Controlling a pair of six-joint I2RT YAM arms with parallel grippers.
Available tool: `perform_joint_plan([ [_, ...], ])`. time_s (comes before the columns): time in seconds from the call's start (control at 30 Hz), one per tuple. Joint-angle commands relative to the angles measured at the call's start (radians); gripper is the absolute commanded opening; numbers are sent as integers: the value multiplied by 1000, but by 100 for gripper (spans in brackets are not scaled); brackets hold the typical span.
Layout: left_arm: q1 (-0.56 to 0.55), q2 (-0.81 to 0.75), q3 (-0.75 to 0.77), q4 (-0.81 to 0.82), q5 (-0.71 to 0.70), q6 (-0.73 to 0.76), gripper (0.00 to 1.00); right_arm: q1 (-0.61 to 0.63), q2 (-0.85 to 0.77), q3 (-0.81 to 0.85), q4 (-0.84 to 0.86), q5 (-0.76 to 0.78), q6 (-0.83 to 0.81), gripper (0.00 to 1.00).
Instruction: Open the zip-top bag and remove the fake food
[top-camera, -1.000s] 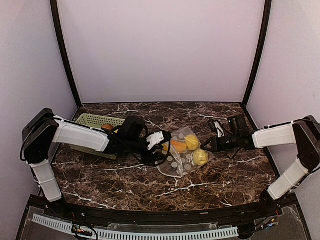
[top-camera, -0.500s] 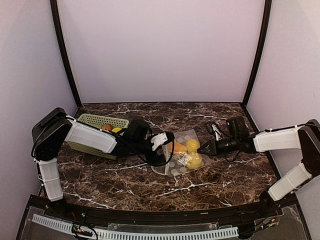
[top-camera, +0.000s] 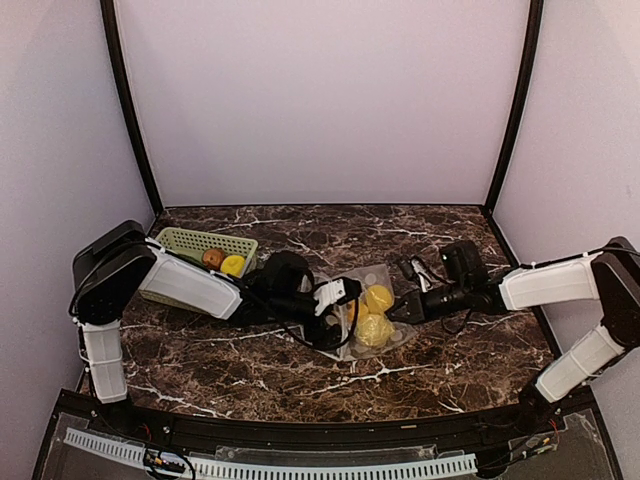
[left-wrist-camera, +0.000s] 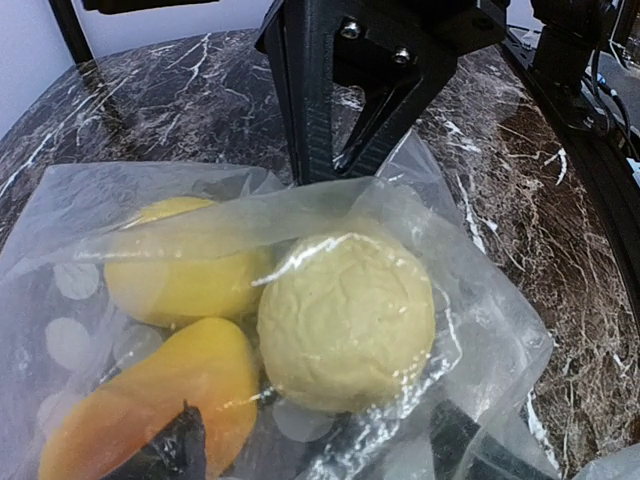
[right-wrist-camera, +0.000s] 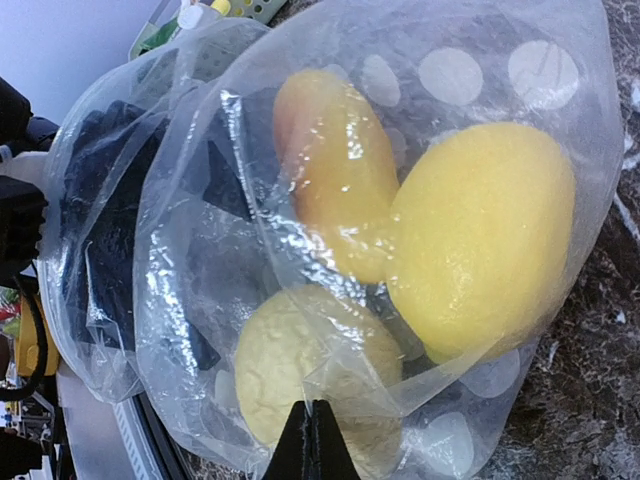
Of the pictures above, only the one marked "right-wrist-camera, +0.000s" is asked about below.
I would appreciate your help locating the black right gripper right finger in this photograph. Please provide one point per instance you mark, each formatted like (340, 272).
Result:
(332, 445)

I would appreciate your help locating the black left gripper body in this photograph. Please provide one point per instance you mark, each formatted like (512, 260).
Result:
(124, 200)

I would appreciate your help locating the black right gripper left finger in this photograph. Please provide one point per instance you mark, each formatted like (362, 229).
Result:
(291, 459)

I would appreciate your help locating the pale yellow fake food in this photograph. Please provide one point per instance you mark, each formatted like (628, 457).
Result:
(306, 344)

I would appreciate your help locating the clear zip top bag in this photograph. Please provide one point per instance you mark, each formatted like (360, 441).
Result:
(429, 69)

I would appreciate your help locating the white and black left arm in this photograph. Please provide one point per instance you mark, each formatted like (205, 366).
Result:
(32, 229)

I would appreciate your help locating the orange yellow fake mango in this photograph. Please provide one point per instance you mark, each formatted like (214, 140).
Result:
(339, 160)

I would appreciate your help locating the light green perforated basket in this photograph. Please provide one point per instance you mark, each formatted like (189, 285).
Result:
(171, 19)

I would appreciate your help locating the grey slotted cable duct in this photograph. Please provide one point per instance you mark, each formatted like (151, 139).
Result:
(135, 441)

